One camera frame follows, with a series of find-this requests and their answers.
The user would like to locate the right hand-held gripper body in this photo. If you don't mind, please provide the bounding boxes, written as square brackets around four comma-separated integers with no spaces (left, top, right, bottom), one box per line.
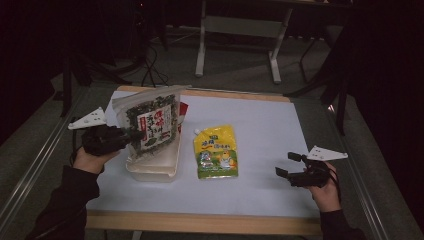
[288,145,349,189]

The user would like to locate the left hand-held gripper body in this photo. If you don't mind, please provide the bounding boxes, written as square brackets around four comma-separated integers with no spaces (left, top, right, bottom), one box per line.
[67,106,131,157]

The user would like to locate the clear dried seaweed bag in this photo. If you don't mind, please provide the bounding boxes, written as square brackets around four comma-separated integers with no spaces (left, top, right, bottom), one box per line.
[111,84,188,164]

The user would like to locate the white divided lunch box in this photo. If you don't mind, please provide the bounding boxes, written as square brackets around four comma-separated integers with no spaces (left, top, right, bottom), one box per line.
[125,133,183,183]

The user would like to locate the red seasoning packet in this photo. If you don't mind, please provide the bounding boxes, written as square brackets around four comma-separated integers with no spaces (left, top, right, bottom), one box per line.
[178,101,190,134]

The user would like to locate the person's left hand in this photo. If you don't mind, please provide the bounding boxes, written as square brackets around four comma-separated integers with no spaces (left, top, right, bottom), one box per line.
[72,146,121,175]

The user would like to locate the person's right hand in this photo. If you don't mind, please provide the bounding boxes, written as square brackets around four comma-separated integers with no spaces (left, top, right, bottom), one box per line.
[306,161,343,213]

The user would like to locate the white table mat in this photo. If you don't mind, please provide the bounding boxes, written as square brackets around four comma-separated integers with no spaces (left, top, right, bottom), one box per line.
[85,90,321,219]

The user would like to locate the black metal stand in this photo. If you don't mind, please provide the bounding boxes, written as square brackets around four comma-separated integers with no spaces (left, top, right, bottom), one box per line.
[283,26,351,136]
[59,49,133,118]

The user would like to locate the yellow spouted sauce pouch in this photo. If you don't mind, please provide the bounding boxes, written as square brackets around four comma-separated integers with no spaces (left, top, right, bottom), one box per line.
[193,124,240,180]

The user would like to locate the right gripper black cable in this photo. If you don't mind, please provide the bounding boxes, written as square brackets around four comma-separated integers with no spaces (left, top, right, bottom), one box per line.
[328,168,343,203]

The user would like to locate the metal floor rail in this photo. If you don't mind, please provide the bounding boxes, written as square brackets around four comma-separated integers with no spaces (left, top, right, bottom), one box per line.
[328,106,391,240]
[0,89,88,228]

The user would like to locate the black floor cables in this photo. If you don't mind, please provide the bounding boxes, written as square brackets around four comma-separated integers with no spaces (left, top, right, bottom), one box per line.
[140,43,171,88]

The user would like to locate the white desk frame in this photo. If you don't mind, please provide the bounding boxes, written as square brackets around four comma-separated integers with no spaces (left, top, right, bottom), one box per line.
[194,0,294,84]

